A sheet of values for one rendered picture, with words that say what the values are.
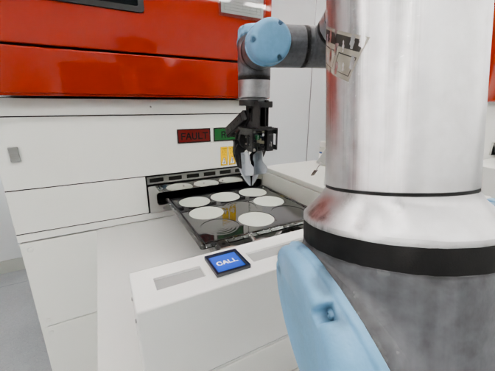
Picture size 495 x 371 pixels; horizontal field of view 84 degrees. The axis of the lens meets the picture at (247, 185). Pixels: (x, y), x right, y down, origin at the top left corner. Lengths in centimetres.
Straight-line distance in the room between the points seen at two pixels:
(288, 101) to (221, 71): 207
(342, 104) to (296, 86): 288
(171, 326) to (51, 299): 74
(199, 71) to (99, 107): 31
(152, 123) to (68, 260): 51
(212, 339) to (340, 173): 34
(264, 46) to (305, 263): 42
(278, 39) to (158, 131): 54
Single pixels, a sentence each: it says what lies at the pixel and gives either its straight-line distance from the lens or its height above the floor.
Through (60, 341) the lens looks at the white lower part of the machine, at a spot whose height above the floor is 45.
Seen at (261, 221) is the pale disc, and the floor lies 90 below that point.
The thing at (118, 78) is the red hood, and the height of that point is 127.
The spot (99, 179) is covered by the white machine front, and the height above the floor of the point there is 98.
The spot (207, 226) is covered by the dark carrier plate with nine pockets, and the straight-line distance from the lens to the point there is 72.
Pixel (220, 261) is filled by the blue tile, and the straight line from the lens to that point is 45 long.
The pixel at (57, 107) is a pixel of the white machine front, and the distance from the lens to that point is 93.
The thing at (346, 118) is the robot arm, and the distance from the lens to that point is 17.
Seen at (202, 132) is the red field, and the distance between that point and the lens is 98.
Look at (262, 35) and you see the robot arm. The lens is 53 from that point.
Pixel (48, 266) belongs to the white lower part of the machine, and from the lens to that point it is 106.
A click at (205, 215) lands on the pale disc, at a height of 90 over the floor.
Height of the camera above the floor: 120
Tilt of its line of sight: 16 degrees down
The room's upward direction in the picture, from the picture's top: straight up
